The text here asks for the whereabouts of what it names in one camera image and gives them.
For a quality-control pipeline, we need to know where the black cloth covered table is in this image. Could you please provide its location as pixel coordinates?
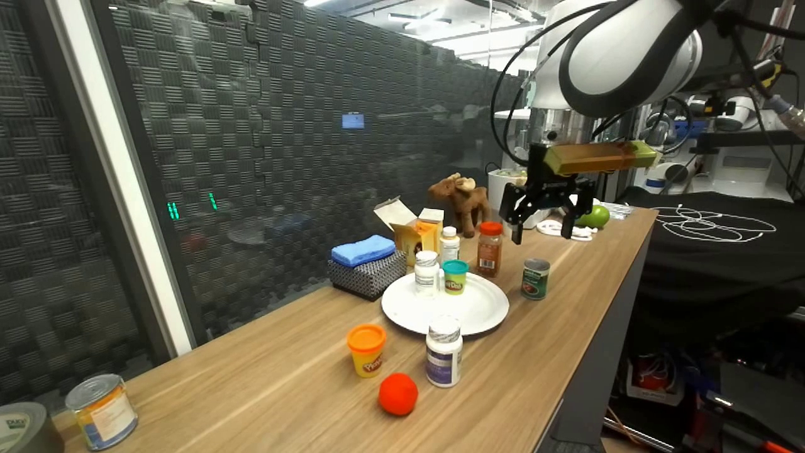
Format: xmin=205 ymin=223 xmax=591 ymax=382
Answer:
xmin=624 ymin=185 xmax=805 ymax=286

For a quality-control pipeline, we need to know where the orange spice bottle red lid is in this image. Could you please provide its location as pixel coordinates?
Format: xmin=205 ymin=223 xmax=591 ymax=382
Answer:
xmin=475 ymin=219 xmax=506 ymax=280

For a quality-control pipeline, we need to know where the gray round tin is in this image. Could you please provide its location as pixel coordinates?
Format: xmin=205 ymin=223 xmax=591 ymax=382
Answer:
xmin=0 ymin=399 xmax=68 ymax=453

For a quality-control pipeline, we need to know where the green tin can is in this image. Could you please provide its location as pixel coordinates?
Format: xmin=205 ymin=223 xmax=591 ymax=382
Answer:
xmin=521 ymin=256 xmax=553 ymax=301

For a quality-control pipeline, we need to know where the teal lid dough tub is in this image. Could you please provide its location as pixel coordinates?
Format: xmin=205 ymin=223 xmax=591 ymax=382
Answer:
xmin=440 ymin=256 xmax=470 ymax=294

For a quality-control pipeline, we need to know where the brown moose plush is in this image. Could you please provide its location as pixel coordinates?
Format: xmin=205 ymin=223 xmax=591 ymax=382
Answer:
xmin=428 ymin=170 xmax=492 ymax=238

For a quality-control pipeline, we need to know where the gray foam block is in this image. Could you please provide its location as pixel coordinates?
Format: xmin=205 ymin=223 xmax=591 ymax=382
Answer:
xmin=327 ymin=252 xmax=411 ymax=301

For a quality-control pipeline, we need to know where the gold wrist camera bar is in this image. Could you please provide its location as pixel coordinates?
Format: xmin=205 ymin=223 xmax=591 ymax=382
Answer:
xmin=545 ymin=139 xmax=663 ymax=179

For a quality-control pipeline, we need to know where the blue folded cloth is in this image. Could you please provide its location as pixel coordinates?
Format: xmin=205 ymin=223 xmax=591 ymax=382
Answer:
xmin=331 ymin=233 xmax=400 ymax=270

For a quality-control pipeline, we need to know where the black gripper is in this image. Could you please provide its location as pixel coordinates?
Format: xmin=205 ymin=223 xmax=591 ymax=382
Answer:
xmin=501 ymin=143 xmax=600 ymax=247

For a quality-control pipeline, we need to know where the open yellow cardboard box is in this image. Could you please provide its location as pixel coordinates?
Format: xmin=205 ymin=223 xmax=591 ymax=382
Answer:
xmin=372 ymin=195 xmax=448 ymax=270

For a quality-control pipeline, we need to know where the green fruit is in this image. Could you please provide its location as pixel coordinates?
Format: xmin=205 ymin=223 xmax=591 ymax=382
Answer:
xmin=586 ymin=203 xmax=614 ymax=232

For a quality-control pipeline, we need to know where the orange lid dough tub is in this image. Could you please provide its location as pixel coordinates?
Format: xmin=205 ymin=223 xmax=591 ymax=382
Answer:
xmin=345 ymin=321 xmax=391 ymax=379

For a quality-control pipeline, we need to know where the white looped cable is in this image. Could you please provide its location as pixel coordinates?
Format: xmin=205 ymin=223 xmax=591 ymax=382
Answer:
xmin=657 ymin=203 xmax=781 ymax=247

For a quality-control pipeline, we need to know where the white window frame post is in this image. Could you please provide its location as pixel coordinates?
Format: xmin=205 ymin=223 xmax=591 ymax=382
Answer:
xmin=47 ymin=0 xmax=199 ymax=360

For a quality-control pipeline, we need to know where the white paper plate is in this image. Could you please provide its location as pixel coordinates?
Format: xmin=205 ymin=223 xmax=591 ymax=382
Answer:
xmin=379 ymin=270 xmax=513 ymax=339

